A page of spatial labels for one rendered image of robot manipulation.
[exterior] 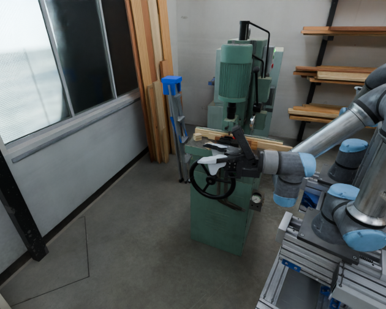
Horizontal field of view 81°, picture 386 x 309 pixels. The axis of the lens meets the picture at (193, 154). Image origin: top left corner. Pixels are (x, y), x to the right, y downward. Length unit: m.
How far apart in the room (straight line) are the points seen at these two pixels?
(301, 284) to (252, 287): 0.34
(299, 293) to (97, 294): 1.31
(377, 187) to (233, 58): 0.89
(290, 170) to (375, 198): 0.27
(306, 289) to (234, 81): 1.31
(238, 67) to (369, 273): 1.10
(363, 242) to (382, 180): 0.22
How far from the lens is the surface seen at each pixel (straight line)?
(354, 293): 1.16
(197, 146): 1.49
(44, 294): 2.08
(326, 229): 1.12
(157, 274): 1.91
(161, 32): 3.23
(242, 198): 1.59
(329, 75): 3.28
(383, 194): 0.87
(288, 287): 1.70
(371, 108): 0.87
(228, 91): 1.38
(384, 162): 0.83
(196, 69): 3.93
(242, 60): 1.35
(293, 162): 0.74
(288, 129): 3.95
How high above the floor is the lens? 1.59
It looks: 30 degrees down
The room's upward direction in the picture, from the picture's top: straight up
